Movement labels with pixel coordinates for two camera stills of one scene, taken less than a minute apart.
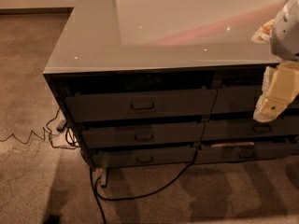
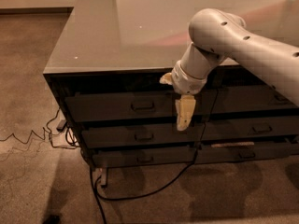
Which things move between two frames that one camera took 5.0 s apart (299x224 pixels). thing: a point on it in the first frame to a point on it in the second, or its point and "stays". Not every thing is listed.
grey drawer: x=206 y=154 stays
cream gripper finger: x=263 y=35 to x=166 y=78
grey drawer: x=142 y=105 stays
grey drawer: x=143 y=157 stays
